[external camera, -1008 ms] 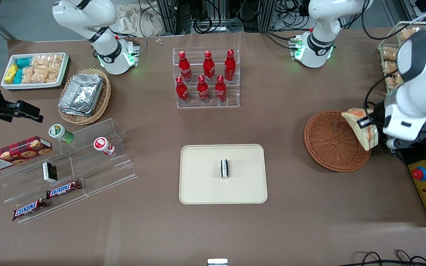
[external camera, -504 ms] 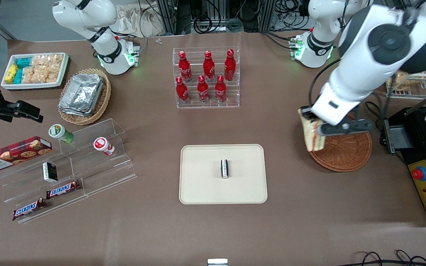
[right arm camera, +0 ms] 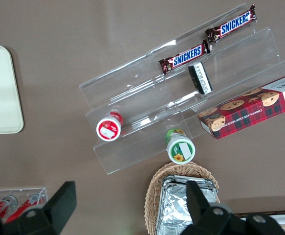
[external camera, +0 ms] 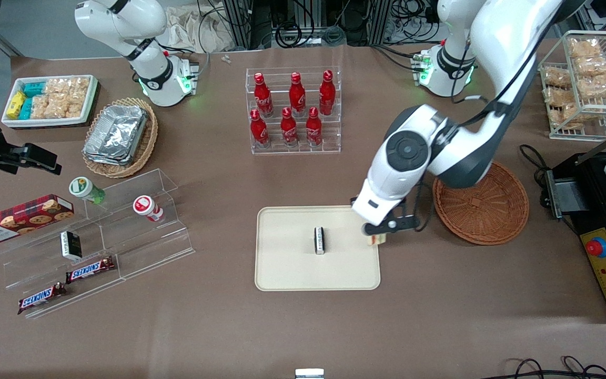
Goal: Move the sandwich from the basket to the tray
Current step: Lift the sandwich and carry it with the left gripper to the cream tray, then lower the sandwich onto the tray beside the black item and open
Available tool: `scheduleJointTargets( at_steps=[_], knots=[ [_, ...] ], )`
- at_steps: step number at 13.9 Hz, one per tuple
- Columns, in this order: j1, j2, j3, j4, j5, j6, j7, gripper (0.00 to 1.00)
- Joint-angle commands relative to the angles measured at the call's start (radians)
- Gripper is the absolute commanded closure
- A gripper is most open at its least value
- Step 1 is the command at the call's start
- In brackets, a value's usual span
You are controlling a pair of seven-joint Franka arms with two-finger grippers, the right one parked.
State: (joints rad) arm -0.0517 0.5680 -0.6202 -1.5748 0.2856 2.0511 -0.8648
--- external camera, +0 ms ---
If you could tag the rice cracker clear packet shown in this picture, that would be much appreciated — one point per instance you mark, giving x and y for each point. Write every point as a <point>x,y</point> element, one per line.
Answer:
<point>67,87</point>
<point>40,107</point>
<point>66,108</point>

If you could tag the white rectangular snack tray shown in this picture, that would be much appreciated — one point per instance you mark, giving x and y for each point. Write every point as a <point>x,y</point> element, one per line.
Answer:
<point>49,123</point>

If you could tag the oval wicker basket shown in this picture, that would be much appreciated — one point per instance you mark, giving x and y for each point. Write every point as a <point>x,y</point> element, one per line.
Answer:
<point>145,145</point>

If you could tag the red cola bottle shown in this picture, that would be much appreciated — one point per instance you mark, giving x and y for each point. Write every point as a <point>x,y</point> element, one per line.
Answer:
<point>297,97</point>
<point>289,130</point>
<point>259,131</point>
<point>327,95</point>
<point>263,97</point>
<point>313,129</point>

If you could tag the fried snack clear packet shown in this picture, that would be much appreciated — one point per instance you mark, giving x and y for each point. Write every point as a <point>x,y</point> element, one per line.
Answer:
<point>557,77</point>
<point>585,48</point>
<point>566,117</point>
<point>600,88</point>
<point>595,66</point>
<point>558,96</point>

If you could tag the small black white box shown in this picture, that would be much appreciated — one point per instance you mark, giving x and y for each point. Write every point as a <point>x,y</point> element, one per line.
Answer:
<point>71,245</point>

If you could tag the red capped small bottle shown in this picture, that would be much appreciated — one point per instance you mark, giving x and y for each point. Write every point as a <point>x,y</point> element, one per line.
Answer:
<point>145,206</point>

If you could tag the teal snack packet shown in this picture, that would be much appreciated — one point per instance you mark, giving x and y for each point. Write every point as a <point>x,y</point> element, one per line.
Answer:
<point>26,108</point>
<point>33,89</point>

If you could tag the clear acrylic stepped shelf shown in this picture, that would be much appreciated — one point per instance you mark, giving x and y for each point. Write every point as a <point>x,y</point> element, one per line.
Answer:
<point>145,247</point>

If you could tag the triangular sandwich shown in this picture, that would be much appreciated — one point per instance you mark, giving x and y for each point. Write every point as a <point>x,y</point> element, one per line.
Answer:
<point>377,240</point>

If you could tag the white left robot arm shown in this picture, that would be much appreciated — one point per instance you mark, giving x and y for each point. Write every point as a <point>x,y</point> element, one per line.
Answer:
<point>508,42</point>

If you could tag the yellow snack packet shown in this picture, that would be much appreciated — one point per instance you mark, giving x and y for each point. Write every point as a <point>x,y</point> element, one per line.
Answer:
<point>16,105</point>

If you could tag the stacked aluminium foil containers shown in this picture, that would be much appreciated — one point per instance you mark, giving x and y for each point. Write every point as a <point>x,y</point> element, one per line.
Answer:
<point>116,134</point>

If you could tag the red emergency stop button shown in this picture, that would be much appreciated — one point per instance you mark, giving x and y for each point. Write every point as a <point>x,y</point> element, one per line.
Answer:
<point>597,247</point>

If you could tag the small black silver pack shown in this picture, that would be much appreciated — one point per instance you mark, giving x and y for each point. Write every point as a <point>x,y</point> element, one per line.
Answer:
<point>320,241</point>

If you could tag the beige rectangular tray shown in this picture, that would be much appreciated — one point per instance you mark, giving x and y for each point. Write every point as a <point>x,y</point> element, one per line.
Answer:
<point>287,263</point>

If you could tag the clear acrylic bottle rack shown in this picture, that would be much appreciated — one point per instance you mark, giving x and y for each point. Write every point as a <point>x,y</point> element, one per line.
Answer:
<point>329,134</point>

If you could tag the green capped small bottle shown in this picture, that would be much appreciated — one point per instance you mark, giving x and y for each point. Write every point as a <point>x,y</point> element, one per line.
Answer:
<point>83,188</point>

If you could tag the beige crumpled cloth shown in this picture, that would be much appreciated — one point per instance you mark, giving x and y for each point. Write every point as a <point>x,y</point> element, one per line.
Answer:
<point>192,29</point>

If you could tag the round brown wicker basket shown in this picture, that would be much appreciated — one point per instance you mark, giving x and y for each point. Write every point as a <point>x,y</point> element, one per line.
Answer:
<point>484,210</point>

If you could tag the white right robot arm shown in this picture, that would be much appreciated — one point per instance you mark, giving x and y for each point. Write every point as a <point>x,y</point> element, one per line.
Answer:
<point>124,23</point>

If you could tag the Snickers chocolate bar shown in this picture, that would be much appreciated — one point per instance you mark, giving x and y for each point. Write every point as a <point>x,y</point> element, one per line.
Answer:
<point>41,298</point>
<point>90,270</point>

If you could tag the red tartan cookie box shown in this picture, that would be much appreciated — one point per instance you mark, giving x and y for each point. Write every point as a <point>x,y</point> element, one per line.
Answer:
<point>19,220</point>

